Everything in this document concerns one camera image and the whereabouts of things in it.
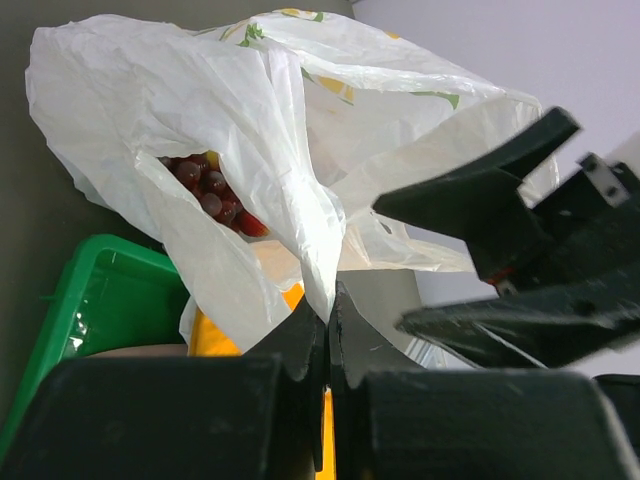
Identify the green plastic tray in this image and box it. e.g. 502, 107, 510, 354
1, 234, 189, 451

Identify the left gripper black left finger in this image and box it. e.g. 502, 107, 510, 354
1, 302, 325, 479

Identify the dark red grape bunch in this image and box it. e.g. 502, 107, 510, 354
157, 151, 243, 232

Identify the red cherry bunch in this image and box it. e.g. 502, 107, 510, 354
234, 210, 270, 238

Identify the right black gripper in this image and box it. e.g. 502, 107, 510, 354
373, 107, 639, 369

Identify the white printed plastic bag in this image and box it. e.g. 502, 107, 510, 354
25, 9, 542, 351

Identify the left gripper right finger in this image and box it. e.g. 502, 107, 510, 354
327, 287, 639, 479

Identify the orange t-shirt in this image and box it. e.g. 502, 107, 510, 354
188, 308, 336, 480

